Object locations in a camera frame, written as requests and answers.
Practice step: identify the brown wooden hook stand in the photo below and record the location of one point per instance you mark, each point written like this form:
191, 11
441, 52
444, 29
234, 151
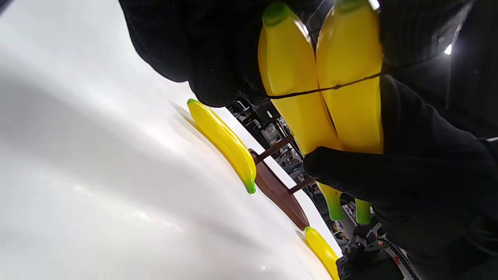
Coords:
280, 194

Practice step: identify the black elastic band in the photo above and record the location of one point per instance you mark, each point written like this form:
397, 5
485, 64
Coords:
330, 88

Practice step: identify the person's left hand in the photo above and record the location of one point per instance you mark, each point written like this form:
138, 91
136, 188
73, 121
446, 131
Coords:
194, 46

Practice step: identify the person's right hand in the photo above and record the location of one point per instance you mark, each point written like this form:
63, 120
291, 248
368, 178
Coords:
428, 186

